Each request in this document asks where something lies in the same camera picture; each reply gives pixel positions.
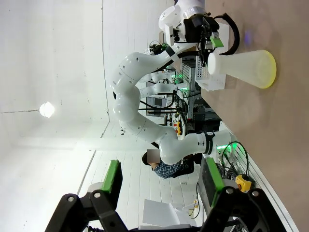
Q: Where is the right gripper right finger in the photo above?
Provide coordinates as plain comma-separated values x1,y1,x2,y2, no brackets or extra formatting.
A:
197,158,288,232

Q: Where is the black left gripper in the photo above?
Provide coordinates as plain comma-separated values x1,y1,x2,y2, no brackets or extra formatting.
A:
183,14,225,68

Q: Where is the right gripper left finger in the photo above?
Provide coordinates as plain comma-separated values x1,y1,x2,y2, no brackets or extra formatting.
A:
44,159,129,232

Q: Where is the white round lid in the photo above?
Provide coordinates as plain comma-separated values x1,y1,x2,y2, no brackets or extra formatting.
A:
207,53,216,75

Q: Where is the white perforated plastic basket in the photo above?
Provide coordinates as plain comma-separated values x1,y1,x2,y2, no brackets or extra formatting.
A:
194,23,230,92

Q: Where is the yellow emergency stop box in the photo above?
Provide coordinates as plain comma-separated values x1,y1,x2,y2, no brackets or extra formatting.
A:
235,174,253,192

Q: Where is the person in plaid shirt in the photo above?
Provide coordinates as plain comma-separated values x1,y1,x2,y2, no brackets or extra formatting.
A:
141,149,194,180

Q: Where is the translucent conical flask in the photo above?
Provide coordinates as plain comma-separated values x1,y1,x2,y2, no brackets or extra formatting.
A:
207,49,277,89

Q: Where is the white folded paper sheet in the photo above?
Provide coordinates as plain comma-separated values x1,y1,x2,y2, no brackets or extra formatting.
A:
142,198,192,226

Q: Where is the round ceiling lamp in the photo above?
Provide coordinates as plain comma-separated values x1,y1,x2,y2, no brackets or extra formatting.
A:
39,101,56,119

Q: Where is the thick black left arm hose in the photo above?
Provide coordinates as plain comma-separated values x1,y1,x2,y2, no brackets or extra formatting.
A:
213,13,240,56

